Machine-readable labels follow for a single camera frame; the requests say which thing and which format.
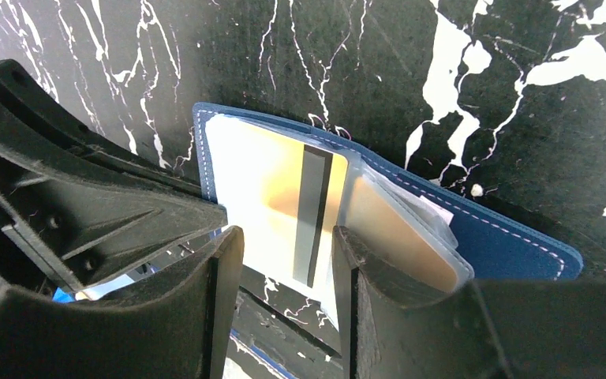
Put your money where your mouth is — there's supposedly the gold credit card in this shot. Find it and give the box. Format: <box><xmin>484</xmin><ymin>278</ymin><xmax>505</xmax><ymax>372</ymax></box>
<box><xmin>344</xmin><ymin>175</ymin><xmax>474</xmax><ymax>293</ymax></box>
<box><xmin>206</xmin><ymin>117</ymin><xmax>350</xmax><ymax>289</ymax></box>

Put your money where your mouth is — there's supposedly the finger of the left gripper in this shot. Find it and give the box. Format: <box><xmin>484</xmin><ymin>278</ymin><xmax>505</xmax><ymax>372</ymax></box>
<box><xmin>0</xmin><ymin>59</ymin><xmax>201</xmax><ymax>197</ymax></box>
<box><xmin>0</xmin><ymin>103</ymin><xmax>227</xmax><ymax>291</ymax></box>

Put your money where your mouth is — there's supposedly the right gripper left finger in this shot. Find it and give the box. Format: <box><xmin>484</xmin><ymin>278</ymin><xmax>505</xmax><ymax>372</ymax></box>
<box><xmin>0</xmin><ymin>226</ymin><xmax>244</xmax><ymax>378</ymax></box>

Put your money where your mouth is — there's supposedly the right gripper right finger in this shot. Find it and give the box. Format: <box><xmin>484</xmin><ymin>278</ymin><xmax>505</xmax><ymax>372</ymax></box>
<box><xmin>332</xmin><ymin>227</ymin><xmax>606</xmax><ymax>378</ymax></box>

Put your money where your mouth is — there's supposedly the blue leather card holder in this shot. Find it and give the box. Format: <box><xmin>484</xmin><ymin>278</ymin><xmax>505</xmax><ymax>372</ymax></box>
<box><xmin>192</xmin><ymin>102</ymin><xmax>585</xmax><ymax>331</ymax></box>

